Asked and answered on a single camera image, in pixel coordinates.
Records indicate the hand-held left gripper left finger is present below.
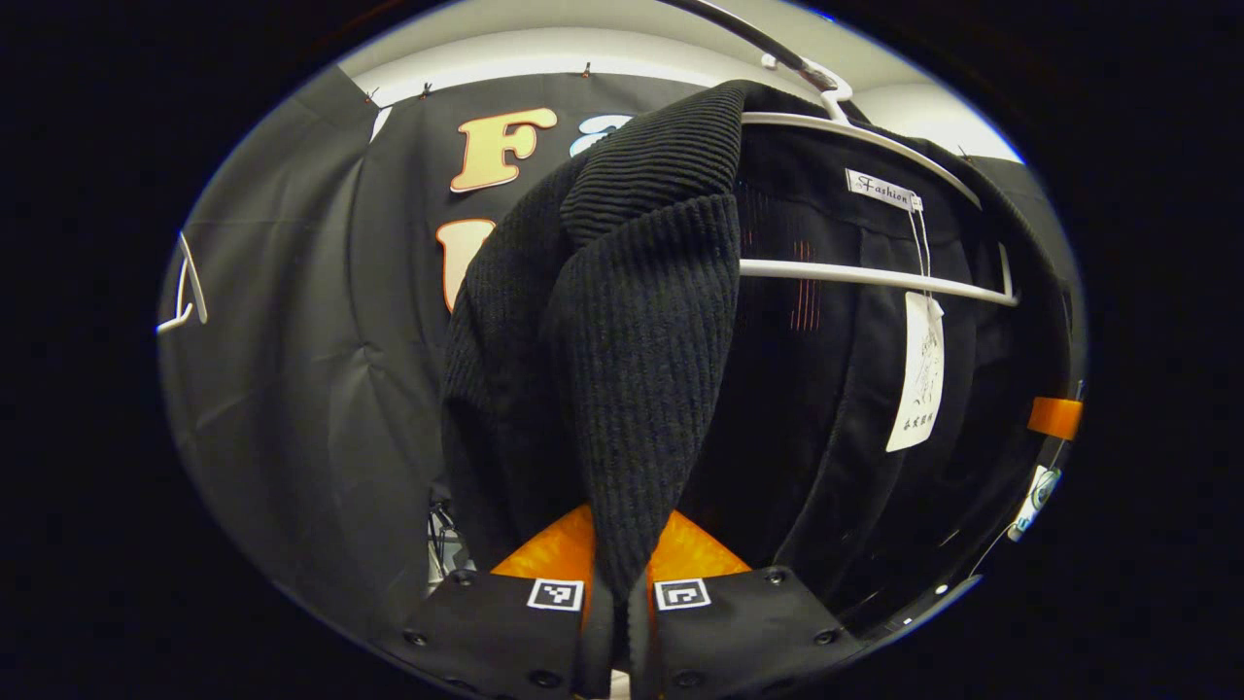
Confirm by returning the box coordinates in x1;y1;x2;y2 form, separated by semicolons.
401;503;615;700

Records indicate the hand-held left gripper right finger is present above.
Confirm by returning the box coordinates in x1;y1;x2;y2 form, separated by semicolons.
628;509;865;700

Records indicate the black knit cardigan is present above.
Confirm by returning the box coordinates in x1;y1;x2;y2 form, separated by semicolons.
439;80;1080;672

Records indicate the white plastic hanger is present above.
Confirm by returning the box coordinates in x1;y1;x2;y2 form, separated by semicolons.
155;231;209;337
739;53;1019;308

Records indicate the black clothes rack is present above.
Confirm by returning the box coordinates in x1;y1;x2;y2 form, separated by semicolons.
671;0;847;93

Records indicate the black backdrop cloth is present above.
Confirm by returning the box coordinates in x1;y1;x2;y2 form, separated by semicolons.
155;66;1070;643

